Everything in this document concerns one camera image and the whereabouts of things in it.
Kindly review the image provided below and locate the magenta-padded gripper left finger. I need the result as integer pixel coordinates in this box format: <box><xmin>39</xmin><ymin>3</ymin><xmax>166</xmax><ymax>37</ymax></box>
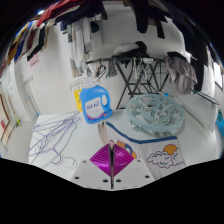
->
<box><xmin>70</xmin><ymin>141</ymin><xmax>113</xmax><ymax>190</ymax></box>

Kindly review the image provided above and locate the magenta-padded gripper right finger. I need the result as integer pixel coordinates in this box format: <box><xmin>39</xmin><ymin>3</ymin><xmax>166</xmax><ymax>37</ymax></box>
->
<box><xmin>112</xmin><ymin>143</ymin><xmax>156</xmax><ymax>190</ymax></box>

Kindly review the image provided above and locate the cartoon print towel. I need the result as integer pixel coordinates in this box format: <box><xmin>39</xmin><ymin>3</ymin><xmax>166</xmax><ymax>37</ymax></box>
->
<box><xmin>97</xmin><ymin>121</ymin><xmax>187</xmax><ymax>181</ymax></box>

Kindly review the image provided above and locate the blue detergent bottle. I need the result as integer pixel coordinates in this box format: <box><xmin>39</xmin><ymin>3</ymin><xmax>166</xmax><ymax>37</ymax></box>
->
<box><xmin>79</xmin><ymin>76</ymin><xmax>113</xmax><ymax>125</ymax></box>

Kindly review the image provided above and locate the pale blue round peg hanger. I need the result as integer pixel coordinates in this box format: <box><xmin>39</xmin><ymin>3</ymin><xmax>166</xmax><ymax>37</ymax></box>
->
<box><xmin>125</xmin><ymin>93</ymin><xmax>185</xmax><ymax>138</ymax></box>

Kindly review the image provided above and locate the yellow sign board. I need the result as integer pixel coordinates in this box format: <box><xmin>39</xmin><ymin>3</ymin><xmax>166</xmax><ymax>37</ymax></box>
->
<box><xmin>73</xmin><ymin>88</ymin><xmax>84</xmax><ymax>113</ymax></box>

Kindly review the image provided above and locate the black folding drying rack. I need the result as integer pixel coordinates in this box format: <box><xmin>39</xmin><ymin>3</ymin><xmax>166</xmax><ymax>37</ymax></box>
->
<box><xmin>85</xmin><ymin>56</ymin><xmax>174</xmax><ymax>109</ymax></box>

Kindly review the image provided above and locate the white pillow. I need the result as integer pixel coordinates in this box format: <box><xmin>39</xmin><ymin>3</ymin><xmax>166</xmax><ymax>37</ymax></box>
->
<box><xmin>179</xmin><ymin>93</ymin><xmax>218</xmax><ymax>134</ymax></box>

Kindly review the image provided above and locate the grey garment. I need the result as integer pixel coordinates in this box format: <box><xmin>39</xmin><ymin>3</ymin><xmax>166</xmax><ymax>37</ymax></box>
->
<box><xmin>165</xmin><ymin>54</ymin><xmax>198</xmax><ymax>95</ymax></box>

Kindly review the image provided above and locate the blue bucket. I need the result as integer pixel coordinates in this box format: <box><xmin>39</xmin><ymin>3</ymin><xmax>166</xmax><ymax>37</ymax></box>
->
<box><xmin>215</xmin><ymin>109</ymin><xmax>224</xmax><ymax>138</ymax></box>

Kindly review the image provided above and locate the white folded bedding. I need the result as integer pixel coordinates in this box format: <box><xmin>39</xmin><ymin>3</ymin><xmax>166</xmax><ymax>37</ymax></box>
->
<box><xmin>113</xmin><ymin>42</ymin><xmax>141</xmax><ymax>56</ymax></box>

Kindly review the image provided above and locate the hanging clothes row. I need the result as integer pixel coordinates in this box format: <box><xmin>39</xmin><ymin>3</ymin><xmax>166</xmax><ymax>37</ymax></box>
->
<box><xmin>0</xmin><ymin>0</ymin><xmax>218</xmax><ymax>91</ymax></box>

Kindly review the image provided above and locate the purple wire hanger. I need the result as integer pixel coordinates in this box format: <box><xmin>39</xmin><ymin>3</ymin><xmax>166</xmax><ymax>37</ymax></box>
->
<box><xmin>26</xmin><ymin>119</ymin><xmax>78</xmax><ymax>166</ymax></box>
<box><xmin>33</xmin><ymin>111</ymin><xmax>83</xmax><ymax>134</ymax></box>

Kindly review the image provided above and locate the dark wire hanger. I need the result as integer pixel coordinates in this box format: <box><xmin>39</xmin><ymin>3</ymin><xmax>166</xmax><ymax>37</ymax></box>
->
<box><xmin>191</xmin><ymin>89</ymin><xmax>221</xmax><ymax>108</ymax></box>

